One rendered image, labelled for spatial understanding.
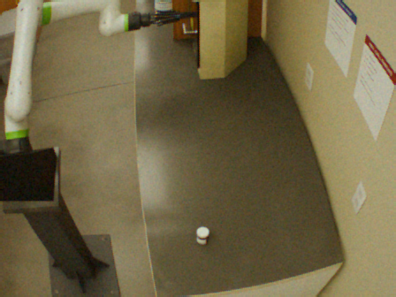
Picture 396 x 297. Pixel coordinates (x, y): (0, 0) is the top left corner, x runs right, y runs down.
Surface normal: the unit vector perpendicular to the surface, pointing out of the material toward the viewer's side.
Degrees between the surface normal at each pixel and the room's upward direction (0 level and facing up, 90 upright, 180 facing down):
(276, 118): 0
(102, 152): 0
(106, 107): 0
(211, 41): 90
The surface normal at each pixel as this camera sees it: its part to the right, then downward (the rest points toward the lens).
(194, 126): 0.00, -0.65
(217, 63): 0.14, 0.75
